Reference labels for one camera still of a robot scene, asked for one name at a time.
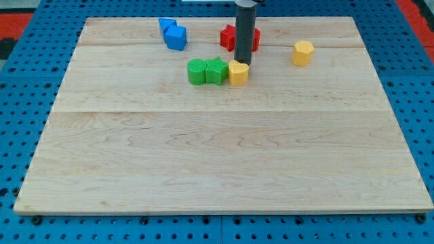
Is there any green circle block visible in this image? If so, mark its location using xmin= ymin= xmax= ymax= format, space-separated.
xmin=187 ymin=59 xmax=207 ymax=85

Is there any red circle block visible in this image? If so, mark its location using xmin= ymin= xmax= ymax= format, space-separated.
xmin=252 ymin=28 xmax=260 ymax=52

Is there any yellow hexagon block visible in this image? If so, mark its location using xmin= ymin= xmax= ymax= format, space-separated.
xmin=291 ymin=40 xmax=315 ymax=66

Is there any green star block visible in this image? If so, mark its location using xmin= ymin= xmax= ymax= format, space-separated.
xmin=205 ymin=57 xmax=229 ymax=86

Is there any yellow heart block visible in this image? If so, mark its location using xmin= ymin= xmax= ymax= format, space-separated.
xmin=228 ymin=60 xmax=250 ymax=86

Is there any light wooden board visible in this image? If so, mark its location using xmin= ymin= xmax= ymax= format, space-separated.
xmin=14 ymin=17 xmax=433 ymax=216

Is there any red star block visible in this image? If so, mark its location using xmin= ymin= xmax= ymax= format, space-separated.
xmin=220 ymin=24 xmax=236 ymax=52

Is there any blue cube block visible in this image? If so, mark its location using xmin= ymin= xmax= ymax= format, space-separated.
xmin=165 ymin=25 xmax=187 ymax=51

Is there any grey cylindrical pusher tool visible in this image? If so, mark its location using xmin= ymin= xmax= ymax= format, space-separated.
xmin=234 ymin=0 xmax=260 ymax=65

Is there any blue triangle block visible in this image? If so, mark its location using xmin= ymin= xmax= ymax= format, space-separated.
xmin=158 ymin=18 xmax=177 ymax=42

